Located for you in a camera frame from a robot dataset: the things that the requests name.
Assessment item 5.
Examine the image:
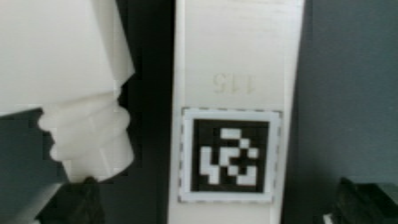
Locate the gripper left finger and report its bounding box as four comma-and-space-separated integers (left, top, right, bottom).
35, 177, 104, 224

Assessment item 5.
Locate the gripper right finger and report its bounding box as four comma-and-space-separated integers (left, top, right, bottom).
330, 178, 398, 224

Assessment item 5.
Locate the white desk leg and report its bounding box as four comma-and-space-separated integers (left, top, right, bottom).
0, 0, 132, 182
166, 0, 305, 224

